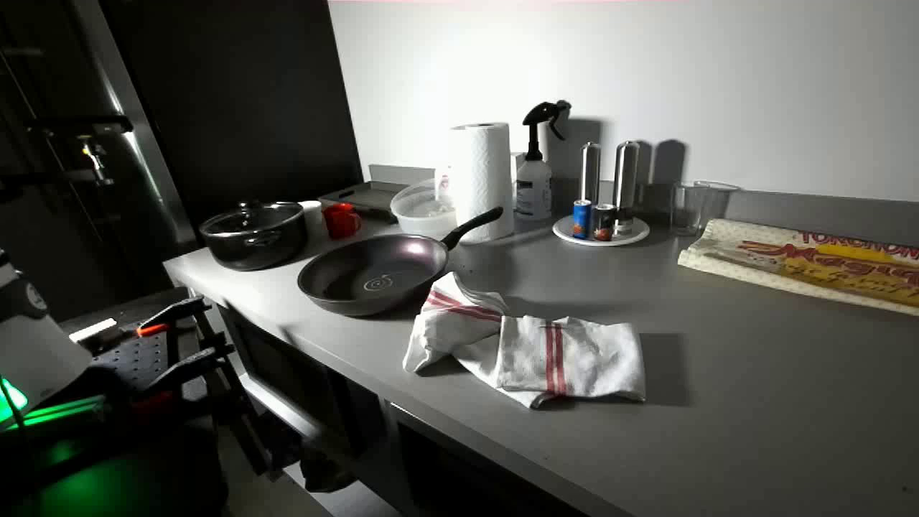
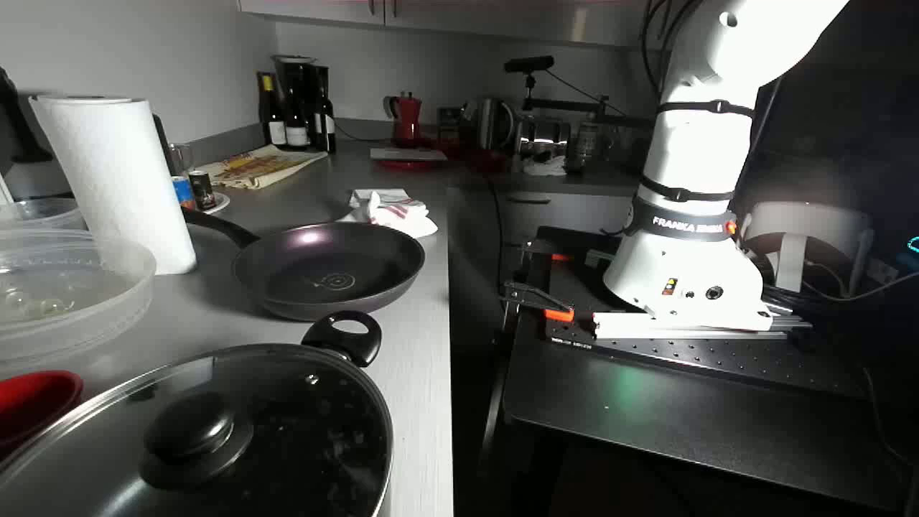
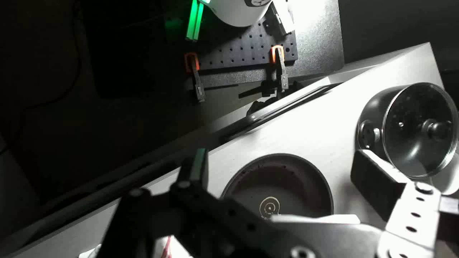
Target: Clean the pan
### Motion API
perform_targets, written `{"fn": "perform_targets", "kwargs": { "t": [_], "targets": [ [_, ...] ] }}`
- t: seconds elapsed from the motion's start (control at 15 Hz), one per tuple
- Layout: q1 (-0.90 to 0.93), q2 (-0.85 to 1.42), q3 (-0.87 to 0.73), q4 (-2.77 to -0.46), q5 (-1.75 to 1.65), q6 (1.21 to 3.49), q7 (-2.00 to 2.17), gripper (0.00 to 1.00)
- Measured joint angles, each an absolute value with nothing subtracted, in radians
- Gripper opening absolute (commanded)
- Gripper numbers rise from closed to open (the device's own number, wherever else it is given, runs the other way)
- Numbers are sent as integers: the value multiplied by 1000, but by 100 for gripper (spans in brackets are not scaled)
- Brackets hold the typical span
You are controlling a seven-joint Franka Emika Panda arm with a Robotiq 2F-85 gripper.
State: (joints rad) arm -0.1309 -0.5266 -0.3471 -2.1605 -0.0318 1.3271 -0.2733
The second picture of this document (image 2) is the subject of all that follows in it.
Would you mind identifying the white paper towel roll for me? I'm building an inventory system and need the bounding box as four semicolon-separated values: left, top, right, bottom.
27;93;198;279

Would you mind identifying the orange-handled clamp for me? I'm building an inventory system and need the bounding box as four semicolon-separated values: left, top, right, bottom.
501;279;580;328

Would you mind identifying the red bowl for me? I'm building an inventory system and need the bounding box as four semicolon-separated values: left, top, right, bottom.
0;368;87;457

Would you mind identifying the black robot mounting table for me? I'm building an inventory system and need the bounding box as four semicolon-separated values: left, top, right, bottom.
501;223;909;511

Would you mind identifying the small dark jar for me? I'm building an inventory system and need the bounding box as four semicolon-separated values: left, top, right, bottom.
186;170;234;215

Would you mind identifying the steel kettle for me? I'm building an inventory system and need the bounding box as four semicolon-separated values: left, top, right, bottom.
469;94;521;156

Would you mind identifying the grey wall cabinet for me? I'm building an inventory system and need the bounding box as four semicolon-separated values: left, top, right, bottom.
238;0;672;51

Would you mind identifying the black non-stick frying pan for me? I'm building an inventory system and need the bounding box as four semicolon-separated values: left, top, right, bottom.
181;206;428;324

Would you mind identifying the large black pot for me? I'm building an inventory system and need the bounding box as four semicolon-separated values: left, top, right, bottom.
298;311;398;517

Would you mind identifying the black coffee maker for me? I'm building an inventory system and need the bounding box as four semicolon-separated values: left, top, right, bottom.
278;61;316;153

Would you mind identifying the red moka pot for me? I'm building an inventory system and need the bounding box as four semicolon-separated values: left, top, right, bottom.
386;90;425;150

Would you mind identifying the glass lid with black knob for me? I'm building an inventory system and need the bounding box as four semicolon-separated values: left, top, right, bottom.
0;341;398;517

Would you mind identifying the white cup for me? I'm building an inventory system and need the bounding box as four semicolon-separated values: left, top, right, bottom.
521;136;570;182

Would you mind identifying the white round device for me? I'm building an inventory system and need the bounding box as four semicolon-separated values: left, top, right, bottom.
742;197;873;295

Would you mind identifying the black camera on stand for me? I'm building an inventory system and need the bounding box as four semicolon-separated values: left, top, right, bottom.
502;54;655;133

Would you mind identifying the clear plastic bowl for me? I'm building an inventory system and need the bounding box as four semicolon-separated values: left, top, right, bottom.
0;226;158;370

